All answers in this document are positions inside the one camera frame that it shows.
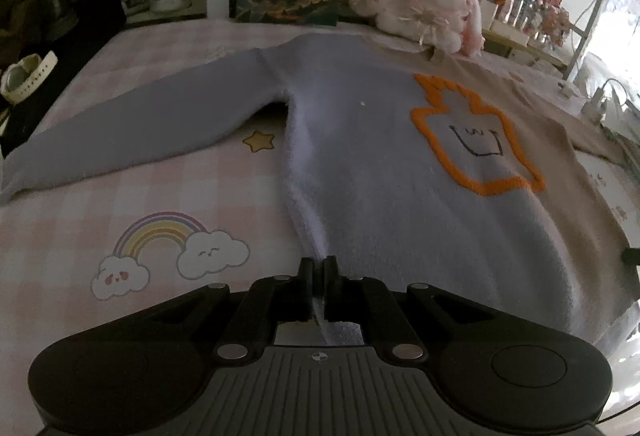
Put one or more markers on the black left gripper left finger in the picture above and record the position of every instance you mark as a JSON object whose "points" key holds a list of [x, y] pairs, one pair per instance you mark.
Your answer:
{"points": [[252, 318]]}

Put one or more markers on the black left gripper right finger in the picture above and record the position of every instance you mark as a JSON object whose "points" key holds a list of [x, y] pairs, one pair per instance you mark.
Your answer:
{"points": [[363, 311]]}

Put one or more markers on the pink checked bed sheet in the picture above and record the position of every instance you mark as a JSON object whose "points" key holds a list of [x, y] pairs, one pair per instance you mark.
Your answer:
{"points": [[86, 253]]}

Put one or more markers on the white pink plush bunny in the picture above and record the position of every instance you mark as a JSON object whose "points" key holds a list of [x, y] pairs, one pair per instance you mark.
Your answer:
{"points": [[453, 26]]}

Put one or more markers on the lavender and beige sweater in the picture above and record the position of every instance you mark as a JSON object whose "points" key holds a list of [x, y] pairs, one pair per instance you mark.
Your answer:
{"points": [[404, 166]]}

